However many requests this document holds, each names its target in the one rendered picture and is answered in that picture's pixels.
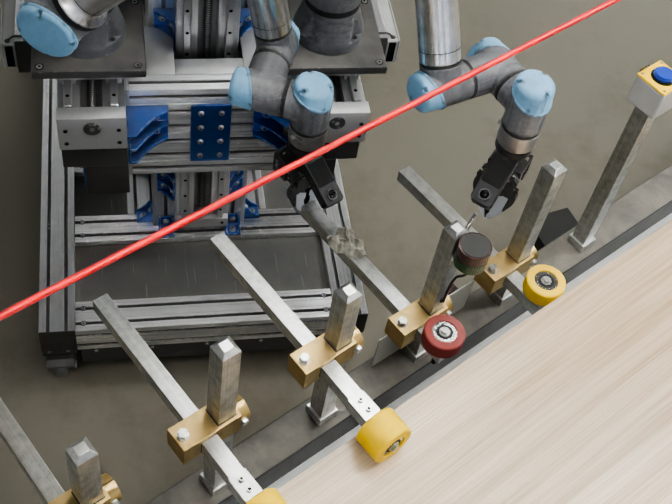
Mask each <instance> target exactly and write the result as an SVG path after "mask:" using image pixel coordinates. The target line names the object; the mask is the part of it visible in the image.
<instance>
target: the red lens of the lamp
mask: <svg viewBox="0 0 672 504"><path fill-rule="evenodd" d="M470 233H476V232H469V233H466V234H464V235H467V234H470ZM476 234H480V233H476ZM464 235H463V236H462V237H464ZM480 235H482V234H480ZM482 236H484V235H482ZM462 237H461V238H460V240H459V242H458V245H457V248H456V254H457V257H458V258H459V260H460V261H461V262H462V263H464V264H465V265H468V266H471V267H480V266H483V265H485V264H486V263H487V262H488V260H489V258H490V255H491V253H492V244H491V242H490V240H489V239H488V238H487V237H486V236H484V237H485V238H486V239H487V240H488V241H489V243H490V245H491V250H490V253H489V254H488V255H487V256H486V257H483V258H473V257H469V256H468V255H467V254H465V253H464V252H463V250H462V248H461V246H460V242H461V239H462Z"/></svg>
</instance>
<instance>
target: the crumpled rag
mask: <svg viewBox="0 0 672 504"><path fill-rule="evenodd" d="M327 242H328V244H329V246H330V247H331V248H332V249H333V250H334V251H335V252H336V254H339V253H344V254H345V255H346V256H347V257H351V258H352V257H353V258H354V257H355V258H358V259H361V258H362V256H363V255H366V251H365V249H364V242H363V241H362V240H361V239H358V238H356V237H355V234H354V231H353V230H352V229H351V228H350V227H338V228H337V229H336V235H334V236H333V235H329V236H327Z"/></svg>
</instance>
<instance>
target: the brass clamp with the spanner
mask: <svg viewBox="0 0 672 504"><path fill-rule="evenodd" d="M419 300H420V298H419V299H418V300H416V301H415V302H413V303H411V304H410V305H408V306H407V307H405V308H403V309H402V310H400V311H399V312H397V313H396V314H394V315H392V316H391V317H389V318H388V321H387V324H386V328H385V331H384V332H385V333H386V334H387V335H388V336H389V337H390V339H391V340H392V341H393V342H394V343H395V344H396V345H397V346H398V347H399V348H400V349H402V348H403V347H405V346H406V345H408V344H409V343H411V342H413V341H414V340H416V339H415V336H416V333H417V330H419V329H420V328H422V327H423V326H424V325H425V323H426V321H427V320H428V319H429V318H431V317H432V316H435V315H438V314H446V315H450V316H451V315H452V311H453V303H452V300H451V299H450V297H449V296H448V295H447V298H446V300H445V303H444V306H443V307H442V308H441V309H439V310H438V311H436V312H435V313H433V314H431V315H429V313H428V312H427V311H426V310H425V309H424V308H423V307H422V306H421V305H420V304H419ZM401 316H402V317H406V319H407V320H408V324H407V326H406V327H405V328H401V327H399V326H398V325H397V320H398V319H399V318H400V317H401Z"/></svg>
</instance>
